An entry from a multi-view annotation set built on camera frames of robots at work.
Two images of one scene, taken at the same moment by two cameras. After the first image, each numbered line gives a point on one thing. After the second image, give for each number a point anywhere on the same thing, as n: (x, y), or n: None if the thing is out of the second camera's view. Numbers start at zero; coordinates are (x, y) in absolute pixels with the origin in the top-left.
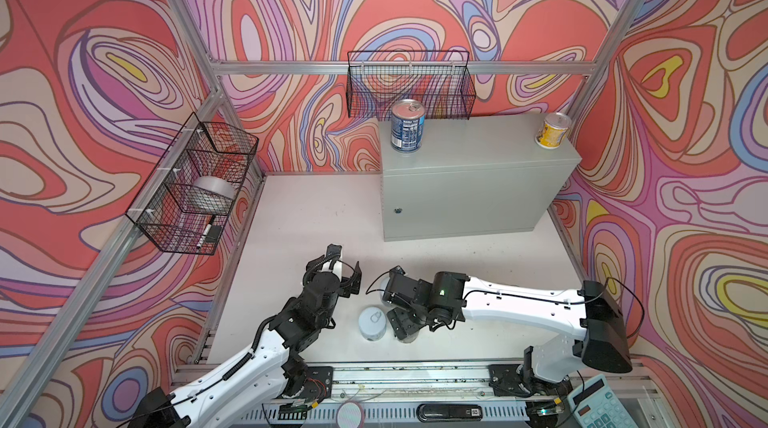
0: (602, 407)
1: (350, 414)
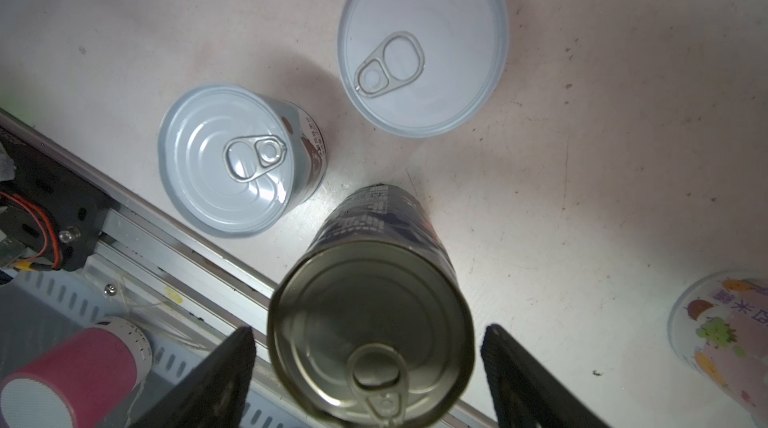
0: None
1: (79, 380)
